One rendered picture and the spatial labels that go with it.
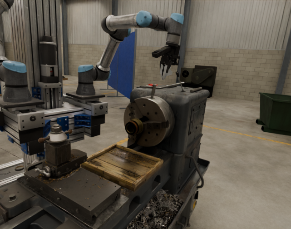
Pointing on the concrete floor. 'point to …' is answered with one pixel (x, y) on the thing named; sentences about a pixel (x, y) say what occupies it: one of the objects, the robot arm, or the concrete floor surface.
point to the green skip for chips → (278, 114)
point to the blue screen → (124, 67)
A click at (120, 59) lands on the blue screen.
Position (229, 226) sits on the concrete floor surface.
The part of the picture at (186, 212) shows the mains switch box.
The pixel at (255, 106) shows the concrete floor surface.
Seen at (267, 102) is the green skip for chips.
